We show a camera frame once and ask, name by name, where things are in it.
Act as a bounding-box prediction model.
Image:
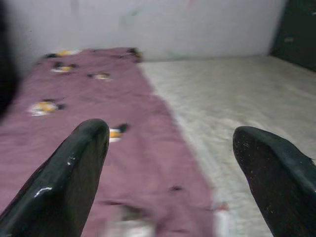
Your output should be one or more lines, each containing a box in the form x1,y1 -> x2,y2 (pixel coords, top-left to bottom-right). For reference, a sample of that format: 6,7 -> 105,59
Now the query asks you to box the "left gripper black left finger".
0,119 -> 110,237

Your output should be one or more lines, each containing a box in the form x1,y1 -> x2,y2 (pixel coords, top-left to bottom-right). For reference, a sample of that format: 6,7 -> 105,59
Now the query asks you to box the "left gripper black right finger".
233,127 -> 316,237

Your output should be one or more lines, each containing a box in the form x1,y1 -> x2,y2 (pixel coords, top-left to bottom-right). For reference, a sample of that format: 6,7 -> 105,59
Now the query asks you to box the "purple Mickey print duvet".
0,46 -> 216,237

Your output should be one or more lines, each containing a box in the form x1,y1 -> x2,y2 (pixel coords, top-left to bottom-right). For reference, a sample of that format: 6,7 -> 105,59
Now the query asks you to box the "quilted cream mattress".
138,55 -> 316,237

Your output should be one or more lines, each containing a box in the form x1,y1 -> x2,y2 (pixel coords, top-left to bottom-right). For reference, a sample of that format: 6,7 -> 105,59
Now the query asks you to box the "black tufted headboard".
270,0 -> 316,75

